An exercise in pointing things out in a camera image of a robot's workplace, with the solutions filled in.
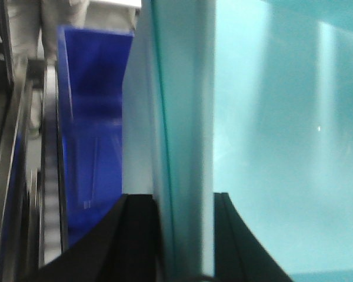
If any light blue plastic bin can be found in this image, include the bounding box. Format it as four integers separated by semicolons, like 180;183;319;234
124;1;353;281

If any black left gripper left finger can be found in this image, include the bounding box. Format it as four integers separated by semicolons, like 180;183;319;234
22;194;159;281

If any white roller track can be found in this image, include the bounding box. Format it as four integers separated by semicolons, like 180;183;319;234
41;64;68;265

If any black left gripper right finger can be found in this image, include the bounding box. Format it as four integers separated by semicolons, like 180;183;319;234
214;193;292;281

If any dark blue ribbed crate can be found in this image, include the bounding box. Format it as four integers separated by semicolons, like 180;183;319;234
58;26;134;246

